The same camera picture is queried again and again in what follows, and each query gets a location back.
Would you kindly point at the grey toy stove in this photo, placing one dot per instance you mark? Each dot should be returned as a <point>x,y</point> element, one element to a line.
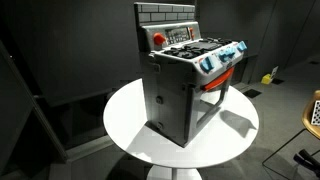
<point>173,100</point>

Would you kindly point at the small orange stove button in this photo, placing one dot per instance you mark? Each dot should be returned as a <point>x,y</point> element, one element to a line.
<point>191,32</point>

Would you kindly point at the large orange stove button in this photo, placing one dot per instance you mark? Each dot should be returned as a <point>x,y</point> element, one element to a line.
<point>159,39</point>

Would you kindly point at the white table pedestal base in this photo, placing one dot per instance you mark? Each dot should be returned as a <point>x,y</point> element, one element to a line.
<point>173,174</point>

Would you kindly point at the black spring clamp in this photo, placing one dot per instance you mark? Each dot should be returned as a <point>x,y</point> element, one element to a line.
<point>308,160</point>

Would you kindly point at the black square floor pad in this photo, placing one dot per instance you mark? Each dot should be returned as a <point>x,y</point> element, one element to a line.
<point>252,93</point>

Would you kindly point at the white card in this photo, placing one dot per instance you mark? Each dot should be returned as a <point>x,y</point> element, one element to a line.
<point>274,71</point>

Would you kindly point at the checkerboard calibration board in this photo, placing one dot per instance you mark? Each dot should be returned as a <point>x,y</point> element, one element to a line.
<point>316,113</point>

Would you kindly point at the blue stove knob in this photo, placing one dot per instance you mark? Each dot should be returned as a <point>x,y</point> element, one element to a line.
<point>232,52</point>
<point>208,64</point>
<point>223,56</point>
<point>242,45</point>

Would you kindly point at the tan shell chair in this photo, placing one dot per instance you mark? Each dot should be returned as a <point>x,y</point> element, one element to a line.
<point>308,116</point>

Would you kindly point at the dark metal frame beam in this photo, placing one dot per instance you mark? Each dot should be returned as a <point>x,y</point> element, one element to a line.
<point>36,110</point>

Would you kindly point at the yellow block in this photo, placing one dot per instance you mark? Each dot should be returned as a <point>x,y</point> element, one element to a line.
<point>266,79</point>

